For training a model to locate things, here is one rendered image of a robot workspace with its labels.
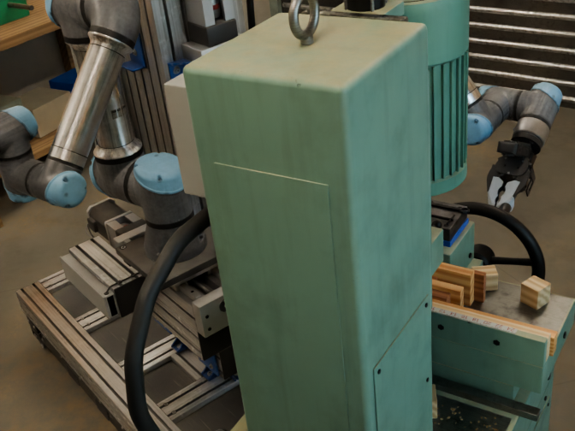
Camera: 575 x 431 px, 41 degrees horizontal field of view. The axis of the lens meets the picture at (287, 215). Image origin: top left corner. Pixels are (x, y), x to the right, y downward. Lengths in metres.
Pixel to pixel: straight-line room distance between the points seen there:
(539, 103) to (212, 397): 1.23
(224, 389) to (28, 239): 1.73
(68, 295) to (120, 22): 1.52
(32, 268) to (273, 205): 2.73
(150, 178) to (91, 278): 0.39
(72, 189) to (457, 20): 0.83
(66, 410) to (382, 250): 1.97
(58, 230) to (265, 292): 2.87
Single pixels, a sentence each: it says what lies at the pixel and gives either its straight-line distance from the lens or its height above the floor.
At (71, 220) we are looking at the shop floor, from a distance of 3.90.
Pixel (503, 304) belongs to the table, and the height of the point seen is 0.90.
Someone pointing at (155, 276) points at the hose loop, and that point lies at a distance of 1.00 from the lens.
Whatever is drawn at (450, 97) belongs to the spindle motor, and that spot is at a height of 1.36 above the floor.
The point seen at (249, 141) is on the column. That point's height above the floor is 1.44.
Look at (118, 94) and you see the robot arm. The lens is 1.82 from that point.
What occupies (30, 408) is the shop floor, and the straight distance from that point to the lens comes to 2.87.
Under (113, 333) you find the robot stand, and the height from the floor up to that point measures 0.21.
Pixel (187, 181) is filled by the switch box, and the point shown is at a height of 1.34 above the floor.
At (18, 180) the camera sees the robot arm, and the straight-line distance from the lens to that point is 1.69.
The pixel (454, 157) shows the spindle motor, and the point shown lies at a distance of 1.25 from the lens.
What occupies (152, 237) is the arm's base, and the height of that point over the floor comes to 0.88.
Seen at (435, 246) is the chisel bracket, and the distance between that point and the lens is 1.38.
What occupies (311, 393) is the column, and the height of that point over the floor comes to 1.06.
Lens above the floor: 1.82
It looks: 31 degrees down
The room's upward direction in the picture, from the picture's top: 7 degrees counter-clockwise
